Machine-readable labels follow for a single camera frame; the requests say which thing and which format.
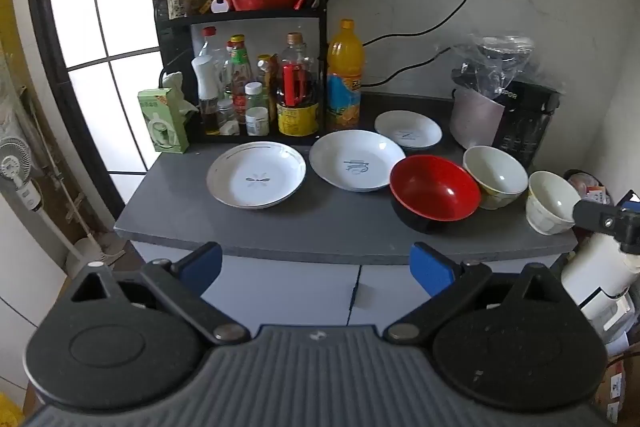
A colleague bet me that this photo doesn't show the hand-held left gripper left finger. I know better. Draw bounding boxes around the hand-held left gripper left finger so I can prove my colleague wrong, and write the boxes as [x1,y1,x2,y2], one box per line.
[64,241,252,348]

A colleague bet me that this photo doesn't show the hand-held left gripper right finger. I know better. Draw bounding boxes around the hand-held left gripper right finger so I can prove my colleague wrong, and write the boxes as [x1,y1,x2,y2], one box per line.
[382,241,572,348]

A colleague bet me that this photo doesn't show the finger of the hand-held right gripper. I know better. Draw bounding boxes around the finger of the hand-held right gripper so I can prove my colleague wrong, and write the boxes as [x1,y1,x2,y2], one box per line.
[572,189,640,254]

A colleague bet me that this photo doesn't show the white ribbed bowl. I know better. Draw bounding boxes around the white ribbed bowl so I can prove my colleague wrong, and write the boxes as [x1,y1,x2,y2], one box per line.
[525,170,583,236]

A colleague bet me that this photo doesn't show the white plate with flower print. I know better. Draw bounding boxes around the white plate with flower print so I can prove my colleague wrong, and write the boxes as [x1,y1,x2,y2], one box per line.
[206,142,307,210]

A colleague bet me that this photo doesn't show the large white plate blue print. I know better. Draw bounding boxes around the large white plate blue print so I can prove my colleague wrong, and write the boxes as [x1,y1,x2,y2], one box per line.
[308,130,407,193]

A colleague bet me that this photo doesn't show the colourful packets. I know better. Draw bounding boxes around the colourful packets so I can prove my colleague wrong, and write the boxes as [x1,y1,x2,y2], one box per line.
[565,169,612,208]

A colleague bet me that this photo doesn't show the red bowl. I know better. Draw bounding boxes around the red bowl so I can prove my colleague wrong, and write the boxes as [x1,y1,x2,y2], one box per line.
[389,154,482,234]

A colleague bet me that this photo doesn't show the white cabinet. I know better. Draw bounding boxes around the white cabinet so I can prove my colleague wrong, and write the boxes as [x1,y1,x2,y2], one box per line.
[132,241,576,333]

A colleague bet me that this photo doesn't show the cream bowl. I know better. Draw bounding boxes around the cream bowl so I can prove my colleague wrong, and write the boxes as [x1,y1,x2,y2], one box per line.
[462,145,529,210]

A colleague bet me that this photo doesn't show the black rice cooker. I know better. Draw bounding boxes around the black rice cooker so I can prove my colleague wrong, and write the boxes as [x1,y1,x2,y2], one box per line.
[492,79,561,170]

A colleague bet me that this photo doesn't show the small white plate blue print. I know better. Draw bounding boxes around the small white plate blue print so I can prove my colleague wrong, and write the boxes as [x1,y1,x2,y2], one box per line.
[374,110,443,151]

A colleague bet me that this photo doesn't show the green cardboard box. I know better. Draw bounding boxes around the green cardboard box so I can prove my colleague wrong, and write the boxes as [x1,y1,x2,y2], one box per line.
[137,87,191,154]

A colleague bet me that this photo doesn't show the white bottle with white cap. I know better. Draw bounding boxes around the white bottle with white cap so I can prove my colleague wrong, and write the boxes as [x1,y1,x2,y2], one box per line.
[245,106,271,136]

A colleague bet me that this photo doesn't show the clear salt jar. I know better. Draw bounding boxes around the clear salt jar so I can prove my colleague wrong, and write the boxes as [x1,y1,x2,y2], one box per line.
[216,99,238,132]

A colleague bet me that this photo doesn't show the pale pink pot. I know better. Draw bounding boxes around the pale pink pot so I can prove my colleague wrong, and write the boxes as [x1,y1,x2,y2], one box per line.
[449,87,507,148]

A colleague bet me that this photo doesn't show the small jar with white lid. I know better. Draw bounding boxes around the small jar with white lid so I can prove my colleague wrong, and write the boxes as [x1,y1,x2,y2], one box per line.
[244,82,265,110]

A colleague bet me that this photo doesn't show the white cloth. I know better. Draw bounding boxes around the white cloth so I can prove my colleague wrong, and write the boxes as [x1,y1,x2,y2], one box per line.
[160,71,198,118]

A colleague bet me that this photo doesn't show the oil spray bottle white cap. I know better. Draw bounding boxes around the oil spray bottle white cap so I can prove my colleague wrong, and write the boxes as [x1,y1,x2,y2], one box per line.
[191,55,221,135]

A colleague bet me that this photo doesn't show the clear plastic bag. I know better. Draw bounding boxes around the clear plastic bag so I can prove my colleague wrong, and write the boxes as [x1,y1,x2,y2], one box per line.
[450,34,536,100]

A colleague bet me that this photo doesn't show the white standing fan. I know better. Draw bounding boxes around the white standing fan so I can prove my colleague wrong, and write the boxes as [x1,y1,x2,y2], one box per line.
[0,137,126,278]

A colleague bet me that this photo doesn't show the brown chili oil bottle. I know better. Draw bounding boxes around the brown chili oil bottle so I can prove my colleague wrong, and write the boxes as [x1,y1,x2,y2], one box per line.
[256,53,280,108]

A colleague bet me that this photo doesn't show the sauce bottle red label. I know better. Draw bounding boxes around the sauce bottle red label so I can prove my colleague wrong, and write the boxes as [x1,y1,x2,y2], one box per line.
[227,34,251,122]

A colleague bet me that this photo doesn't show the orange juice bottle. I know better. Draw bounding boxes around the orange juice bottle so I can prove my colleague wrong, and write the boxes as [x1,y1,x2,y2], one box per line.
[326,19,365,131]

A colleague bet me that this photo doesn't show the black kitchen rack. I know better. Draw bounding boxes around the black kitchen rack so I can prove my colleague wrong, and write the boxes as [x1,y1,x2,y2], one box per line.
[145,0,331,146]

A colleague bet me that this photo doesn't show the yellow plastic bag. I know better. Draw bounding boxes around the yellow plastic bag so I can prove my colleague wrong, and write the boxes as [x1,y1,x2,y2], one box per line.
[0,389,26,427]

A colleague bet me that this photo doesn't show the soy sauce bottle red handle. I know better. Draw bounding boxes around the soy sauce bottle red handle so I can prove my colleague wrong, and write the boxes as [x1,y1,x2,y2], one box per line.
[276,32,321,138]

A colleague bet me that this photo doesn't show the black window frame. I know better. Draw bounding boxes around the black window frame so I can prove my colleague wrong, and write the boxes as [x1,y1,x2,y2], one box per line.
[22,0,166,218]

